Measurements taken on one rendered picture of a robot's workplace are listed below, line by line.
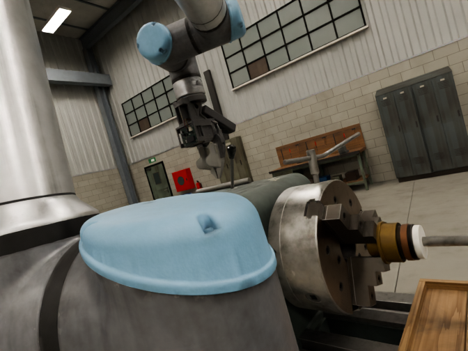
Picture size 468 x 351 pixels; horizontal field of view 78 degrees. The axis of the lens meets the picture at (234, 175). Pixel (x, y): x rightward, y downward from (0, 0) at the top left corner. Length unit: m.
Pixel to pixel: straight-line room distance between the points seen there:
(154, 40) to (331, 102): 6.95
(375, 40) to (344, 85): 1.05
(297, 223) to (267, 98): 7.59
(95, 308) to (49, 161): 0.13
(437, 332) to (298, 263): 0.32
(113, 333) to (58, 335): 0.04
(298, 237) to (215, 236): 0.50
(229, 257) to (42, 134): 0.18
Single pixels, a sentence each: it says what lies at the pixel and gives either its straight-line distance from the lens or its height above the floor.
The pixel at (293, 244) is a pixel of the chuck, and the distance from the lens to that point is 0.65.
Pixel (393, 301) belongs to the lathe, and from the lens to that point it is 0.95.
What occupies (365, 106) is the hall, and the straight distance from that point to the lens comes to 7.33.
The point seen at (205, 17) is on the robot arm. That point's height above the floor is 1.60.
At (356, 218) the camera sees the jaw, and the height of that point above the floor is 1.16.
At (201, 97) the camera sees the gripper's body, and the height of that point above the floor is 1.52.
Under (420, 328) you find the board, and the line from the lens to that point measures 0.82.
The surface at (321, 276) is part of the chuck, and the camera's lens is 0.64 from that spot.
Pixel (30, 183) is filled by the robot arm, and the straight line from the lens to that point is 0.26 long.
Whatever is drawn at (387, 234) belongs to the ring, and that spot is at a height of 1.11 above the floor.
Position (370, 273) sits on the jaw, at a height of 1.03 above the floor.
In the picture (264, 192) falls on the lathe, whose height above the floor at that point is 1.24.
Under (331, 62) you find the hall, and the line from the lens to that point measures 7.61.
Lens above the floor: 1.34
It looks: 2 degrees down
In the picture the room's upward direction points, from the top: 16 degrees counter-clockwise
